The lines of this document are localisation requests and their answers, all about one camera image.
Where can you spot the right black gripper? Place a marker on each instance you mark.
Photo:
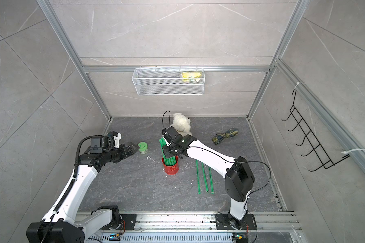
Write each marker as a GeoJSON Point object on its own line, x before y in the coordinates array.
{"type": "Point", "coordinates": [168, 154]}

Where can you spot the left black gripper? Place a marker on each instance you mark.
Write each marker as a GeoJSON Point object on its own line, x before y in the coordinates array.
{"type": "Point", "coordinates": [124, 153]}

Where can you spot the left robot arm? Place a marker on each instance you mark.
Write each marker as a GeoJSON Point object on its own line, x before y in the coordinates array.
{"type": "Point", "coordinates": [59, 224]}

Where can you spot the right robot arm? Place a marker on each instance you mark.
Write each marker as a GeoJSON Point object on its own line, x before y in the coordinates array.
{"type": "Point", "coordinates": [239, 179]}

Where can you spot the red cylindrical container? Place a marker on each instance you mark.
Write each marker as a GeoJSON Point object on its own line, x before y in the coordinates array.
{"type": "Point", "coordinates": [171, 170]}

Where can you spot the green straw bundle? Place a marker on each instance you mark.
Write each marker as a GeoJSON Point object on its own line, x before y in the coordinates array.
{"type": "Point", "coordinates": [165, 158]}

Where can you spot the small green lidded jar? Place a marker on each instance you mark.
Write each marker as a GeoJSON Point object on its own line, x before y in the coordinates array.
{"type": "Point", "coordinates": [143, 147]}

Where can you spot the white plush dog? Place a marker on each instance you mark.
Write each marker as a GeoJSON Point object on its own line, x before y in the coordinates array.
{"type": "Point", "coordinates": [182, 124]}

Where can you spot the camouflage cloth pouch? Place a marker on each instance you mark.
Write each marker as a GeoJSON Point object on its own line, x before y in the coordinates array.
{"type": "Point", "coordinates": [219, 137]}

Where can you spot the yellow sponge in basket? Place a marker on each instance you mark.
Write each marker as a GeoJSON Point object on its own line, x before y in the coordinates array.
{"type": "Point", "coordinates": [191, 76]}

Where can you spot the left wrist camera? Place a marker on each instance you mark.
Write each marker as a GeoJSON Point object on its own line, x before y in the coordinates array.
{"type": "Point", "coordinates": [114, 139]}

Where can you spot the white wire mesh basket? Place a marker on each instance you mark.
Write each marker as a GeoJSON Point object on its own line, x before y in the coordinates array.
{"type": "Point", "coordinates": [152, 81]}

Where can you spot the metal base rail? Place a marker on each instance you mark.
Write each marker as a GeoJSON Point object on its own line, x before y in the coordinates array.
{"type": "Point", "coordinates": [201, 227]}

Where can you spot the black wire hook rack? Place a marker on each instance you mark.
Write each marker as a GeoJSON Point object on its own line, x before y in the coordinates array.
{"type": "Point", "coordinates": [310, 138]}

